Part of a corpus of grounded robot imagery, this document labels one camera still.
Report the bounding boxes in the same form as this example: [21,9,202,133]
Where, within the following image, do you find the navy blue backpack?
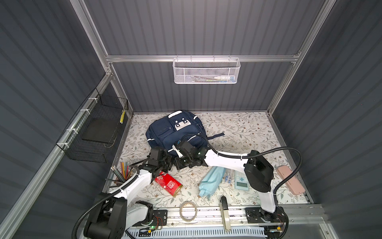
[146,111,224,156]

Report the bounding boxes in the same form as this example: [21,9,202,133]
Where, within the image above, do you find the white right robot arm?
[173,134,303,239]

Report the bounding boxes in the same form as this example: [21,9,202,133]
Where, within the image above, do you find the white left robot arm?
[71,146,174,239]

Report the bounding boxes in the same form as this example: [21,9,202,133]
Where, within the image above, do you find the light blue pencil case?
[199,166,226,197]

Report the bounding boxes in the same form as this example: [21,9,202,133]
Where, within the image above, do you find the blue pens in clear pack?
[222,169,235,184]

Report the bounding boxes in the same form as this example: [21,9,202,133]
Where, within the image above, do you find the pink glasses case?
[276,165,305,195]

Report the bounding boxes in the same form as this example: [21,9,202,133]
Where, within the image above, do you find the red gold tin box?
[155,171,183,197]

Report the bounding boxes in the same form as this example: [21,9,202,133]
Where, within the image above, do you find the colored pencils in cup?
[109,161,130,187]

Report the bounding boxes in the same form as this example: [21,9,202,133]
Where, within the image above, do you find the clear tape roll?
[179,201,198,223]

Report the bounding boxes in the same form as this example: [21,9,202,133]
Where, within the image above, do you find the yellow tag on black basket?
[119,110,125,124]

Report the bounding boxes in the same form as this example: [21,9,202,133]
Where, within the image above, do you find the light blue calculator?
[234,171,249,191]

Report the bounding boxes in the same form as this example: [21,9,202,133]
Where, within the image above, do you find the floral table mat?
[102,112,308,209]

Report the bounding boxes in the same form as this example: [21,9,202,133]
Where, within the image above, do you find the black beige box cutter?
[219,196,231,232]

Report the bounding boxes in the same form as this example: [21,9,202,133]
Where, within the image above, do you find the markers in white basket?
[192,75,236,83]

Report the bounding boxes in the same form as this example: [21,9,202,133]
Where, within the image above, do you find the black wire mesh basket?
[56,86,130,163]

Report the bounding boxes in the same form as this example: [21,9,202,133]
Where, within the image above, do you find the white wire mesh basket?
[172,56,241,85]

